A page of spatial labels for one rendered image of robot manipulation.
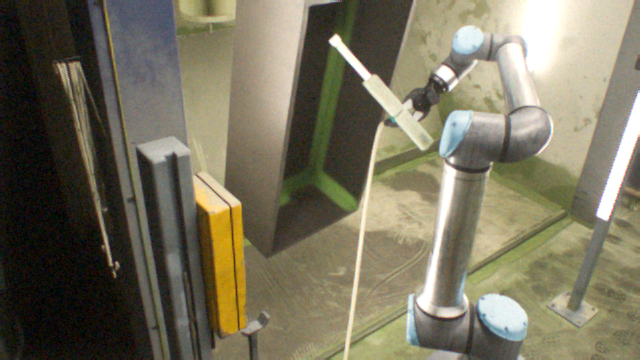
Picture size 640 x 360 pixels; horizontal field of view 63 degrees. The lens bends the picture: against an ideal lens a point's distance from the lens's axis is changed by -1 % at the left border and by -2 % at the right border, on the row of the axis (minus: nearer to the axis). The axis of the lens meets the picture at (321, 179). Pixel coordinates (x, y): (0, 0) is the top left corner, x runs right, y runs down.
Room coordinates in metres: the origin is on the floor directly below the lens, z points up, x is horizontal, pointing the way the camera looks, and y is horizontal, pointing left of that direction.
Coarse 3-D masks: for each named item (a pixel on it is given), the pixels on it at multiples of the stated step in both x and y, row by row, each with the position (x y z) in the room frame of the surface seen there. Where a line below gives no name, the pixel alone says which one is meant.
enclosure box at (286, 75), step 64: (256, 0) 1.88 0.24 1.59; (320, 0) 1.75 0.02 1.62; (384, 0) 2.25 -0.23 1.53; (256, 64) 1.89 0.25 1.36; (320, 64) 2.37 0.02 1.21; (384, 64) 2.23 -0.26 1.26; (256, 128) 1.90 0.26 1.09; (320, 128) 2.48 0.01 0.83; (256, 192) 1.92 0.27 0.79; (320, 192) 2.39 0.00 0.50
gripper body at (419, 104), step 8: (432, 80) 1.76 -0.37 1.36; (440, 80) 1.74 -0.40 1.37; (416, 88) 1.76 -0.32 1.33; (424, 88) 1.72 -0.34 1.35; (440, 88) 1.75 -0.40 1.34; (416, 96) 1.70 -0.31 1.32; (424, 96) 1.71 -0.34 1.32; (416, 104) 1.71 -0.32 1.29; (424, 104) 1.70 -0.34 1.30; (432, 104) 1.71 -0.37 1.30
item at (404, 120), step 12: (336, 36) 1.70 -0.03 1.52; (348, 60) 1.68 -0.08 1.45; (360, 72) 1.67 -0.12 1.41; (372, 84) 1.65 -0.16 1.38; (384, 84) 1.66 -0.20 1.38; (384, 96) 1.64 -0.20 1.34; (384, 108) 1.66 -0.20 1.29; (396, 108) 1.63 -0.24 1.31; (384, 120) 1.81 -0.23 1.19; (396, 120) 1.63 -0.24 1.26; (408, 120) 1.62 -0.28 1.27; (408, 132) 1.61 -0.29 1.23; (420, 132) 1.61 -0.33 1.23; (420, 144) 1.60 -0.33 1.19
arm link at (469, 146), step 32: (448, 128) 1.15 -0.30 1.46; (480, 128) 1.13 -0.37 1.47; (448, 160) 1.15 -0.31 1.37; (480, 160) 1.11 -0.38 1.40; (448, 192) 1.13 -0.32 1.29; (480, 192) 1.12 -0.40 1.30; (448, 224) 1.12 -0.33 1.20; (448, 256) 1.11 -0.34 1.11; (448, 288) 1.10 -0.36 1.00; (416, 320) 1.11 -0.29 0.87; (448, 320) 1.08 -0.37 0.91
